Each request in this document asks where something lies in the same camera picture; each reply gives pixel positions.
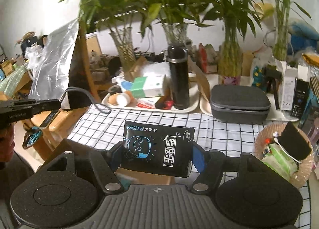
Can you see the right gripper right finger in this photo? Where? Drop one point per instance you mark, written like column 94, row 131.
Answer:
column 209, row 164

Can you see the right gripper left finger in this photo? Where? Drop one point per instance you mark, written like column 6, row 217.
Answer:
column 104, row 164

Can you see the black tissue pack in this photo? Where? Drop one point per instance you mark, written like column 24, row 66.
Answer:
column 157, row 149

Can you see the green wet wipes pack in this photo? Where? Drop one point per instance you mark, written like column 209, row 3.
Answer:
column 276, row 159

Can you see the cardboard box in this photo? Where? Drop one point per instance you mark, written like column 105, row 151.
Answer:
column 125, row 176

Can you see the checked tablecloth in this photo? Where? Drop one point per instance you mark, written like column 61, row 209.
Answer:
column 250, row 194

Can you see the wooden side table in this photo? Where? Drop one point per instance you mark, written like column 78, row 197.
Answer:
column 59, row 128

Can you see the silver foil bag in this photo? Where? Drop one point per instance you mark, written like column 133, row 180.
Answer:
column 51, row 76

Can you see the grey zip case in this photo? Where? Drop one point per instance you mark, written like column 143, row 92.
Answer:
column 239, row 104

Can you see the white cap bottle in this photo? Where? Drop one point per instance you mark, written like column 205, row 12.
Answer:
column 124, row 99

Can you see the white tray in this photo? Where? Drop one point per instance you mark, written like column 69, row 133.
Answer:
column 194, row 95

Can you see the red white flat box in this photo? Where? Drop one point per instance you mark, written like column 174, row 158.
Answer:
column 151, row 102

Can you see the black pouch on plate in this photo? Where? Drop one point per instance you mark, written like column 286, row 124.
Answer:
column 294, row 143

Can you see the green white tissue box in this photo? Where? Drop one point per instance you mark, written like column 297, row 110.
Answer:
column 149, row 86

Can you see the small black tripod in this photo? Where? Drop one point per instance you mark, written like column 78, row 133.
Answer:
column 271, row 76

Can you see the glass vase with bamboo right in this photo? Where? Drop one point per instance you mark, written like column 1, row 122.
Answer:
column 230, row 62

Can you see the glass vase with bamboo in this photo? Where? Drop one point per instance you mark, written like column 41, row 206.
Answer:
column 175, row 33
column 230, row 62
column 123, row 42

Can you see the white product box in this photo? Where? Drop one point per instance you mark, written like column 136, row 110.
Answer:
column 287, row 85

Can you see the black thermos bottle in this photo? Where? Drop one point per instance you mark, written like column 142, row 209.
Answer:
column 178, row 63

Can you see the black product box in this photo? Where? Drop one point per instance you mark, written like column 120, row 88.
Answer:
column 300, row 98

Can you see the glass vase with bamboo left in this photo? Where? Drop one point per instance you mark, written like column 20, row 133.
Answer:
column 123, row 42

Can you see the glass vase with bamboo middle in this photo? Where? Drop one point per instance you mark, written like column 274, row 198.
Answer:
column 175, row 33

